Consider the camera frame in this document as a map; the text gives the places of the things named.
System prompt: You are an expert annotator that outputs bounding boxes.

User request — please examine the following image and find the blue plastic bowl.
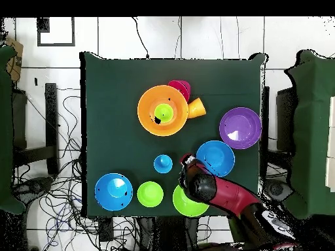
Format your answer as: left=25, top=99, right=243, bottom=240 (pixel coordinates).
left=196, top=140, right=236, bottom=178
left=94, top=173, right=133, bottom=212

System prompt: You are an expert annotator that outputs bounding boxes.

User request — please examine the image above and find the orange plastic cup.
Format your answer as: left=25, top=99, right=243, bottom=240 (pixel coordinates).
left=186, top=97, right=207, bottom=120

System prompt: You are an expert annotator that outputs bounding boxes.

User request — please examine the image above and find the green plastic cup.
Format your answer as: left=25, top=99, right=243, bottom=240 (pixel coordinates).
left=154, top=103, right=175, bottom=123

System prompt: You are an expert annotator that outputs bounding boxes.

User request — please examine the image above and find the large yellow-orange bowl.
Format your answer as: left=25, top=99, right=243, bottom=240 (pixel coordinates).
left=137, top=84, right=189, bottom=137

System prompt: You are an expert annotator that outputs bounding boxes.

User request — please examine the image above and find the small pink-red bowl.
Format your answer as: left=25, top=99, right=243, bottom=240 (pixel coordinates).
left=167, top=80, right=192, bottom=103

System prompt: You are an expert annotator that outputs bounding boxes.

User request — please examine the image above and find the blue plastic cup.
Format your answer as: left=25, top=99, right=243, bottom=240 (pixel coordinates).
left=153, top=154, right=173, bottom=175

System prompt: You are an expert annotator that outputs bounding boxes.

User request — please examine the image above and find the large green bowl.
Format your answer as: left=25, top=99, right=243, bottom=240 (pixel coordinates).
left=172, top=184, right=210, bottom=218

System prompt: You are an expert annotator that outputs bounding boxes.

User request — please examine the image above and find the small green bowl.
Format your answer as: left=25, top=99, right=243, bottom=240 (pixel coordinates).
left=136, top=180, right=165, bottom=208

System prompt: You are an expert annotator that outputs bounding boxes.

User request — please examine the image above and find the purple shallow bowl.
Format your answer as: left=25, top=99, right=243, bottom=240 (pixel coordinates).
left=219, top=107, right=263, bottom=150

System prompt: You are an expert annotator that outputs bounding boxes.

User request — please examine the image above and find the dark grey stand foot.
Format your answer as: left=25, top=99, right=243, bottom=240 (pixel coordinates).
left=12, top=176, right=54, bottom=205
left=262, top=180, right=294, bottom=203

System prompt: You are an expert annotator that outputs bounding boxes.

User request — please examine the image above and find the dark green tablecloth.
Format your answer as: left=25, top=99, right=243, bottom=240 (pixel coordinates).
left=79, top=51, right=269, bottom=218

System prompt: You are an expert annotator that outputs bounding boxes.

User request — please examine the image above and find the green cloth side table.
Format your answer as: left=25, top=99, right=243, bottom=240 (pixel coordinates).
left=0, top=44, right=26, bottom=216
left=283, top=48, right=335, bottom=220

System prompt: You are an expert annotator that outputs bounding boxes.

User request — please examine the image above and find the cardboard box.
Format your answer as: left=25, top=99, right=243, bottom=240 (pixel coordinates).
left=5, top=38, right=24, bottom=82

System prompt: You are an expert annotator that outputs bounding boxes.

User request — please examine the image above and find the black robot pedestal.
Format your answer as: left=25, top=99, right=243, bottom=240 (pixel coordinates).
left=138, top=216, right=200, bottom=251

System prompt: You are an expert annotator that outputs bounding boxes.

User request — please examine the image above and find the black cable with plug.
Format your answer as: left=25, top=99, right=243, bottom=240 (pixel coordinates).
left=131, top=16, right=150, bottom=59

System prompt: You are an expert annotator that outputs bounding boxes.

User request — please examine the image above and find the tangle of black cables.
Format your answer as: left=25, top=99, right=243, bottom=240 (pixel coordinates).
left=12, top=88, right=139, bottom=251

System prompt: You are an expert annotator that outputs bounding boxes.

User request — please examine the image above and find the black metal frame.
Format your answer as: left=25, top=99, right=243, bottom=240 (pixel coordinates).
left=12, top=82, right=60, bottom=176

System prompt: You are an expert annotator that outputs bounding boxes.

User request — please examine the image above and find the black floor frame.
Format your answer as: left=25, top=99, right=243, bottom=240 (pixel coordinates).
left=36, top=16, right=76, bottom=47

